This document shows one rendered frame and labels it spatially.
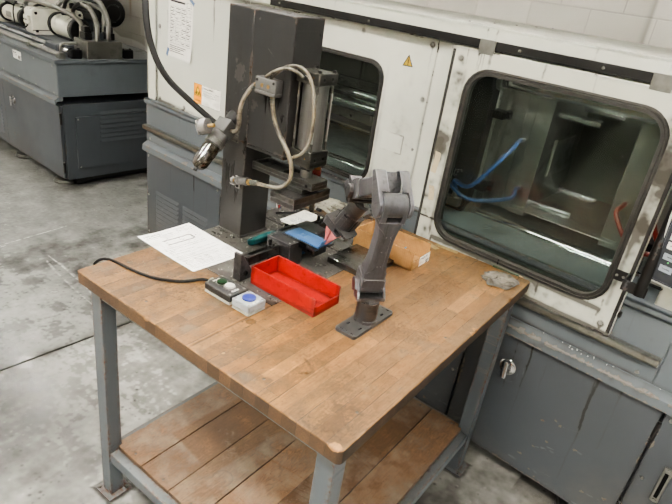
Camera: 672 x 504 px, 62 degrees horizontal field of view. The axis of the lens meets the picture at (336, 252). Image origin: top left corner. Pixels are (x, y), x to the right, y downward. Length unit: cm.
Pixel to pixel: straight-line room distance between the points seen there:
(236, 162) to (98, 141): 301
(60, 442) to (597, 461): 203
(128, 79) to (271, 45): 320
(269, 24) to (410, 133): 79
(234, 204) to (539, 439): 146
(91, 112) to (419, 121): 309
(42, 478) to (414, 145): 187
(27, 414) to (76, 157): 258
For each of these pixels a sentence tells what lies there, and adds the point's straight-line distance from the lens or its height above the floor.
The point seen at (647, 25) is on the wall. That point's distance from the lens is 412.
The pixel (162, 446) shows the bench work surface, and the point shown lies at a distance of 217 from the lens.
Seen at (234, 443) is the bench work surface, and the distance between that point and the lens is 217.
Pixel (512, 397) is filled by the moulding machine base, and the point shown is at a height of 39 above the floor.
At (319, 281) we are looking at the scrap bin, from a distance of 169.
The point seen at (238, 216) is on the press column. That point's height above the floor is 98.
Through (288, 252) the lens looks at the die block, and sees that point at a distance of 180.
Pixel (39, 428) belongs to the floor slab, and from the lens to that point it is 263.
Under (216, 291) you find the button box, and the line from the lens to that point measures 164.
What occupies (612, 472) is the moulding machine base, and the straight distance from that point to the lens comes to 237.
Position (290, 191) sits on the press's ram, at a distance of 179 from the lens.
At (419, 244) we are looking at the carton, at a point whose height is 95.
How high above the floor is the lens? 176
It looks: 26 degrees down
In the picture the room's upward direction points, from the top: 9 degrees clockwise
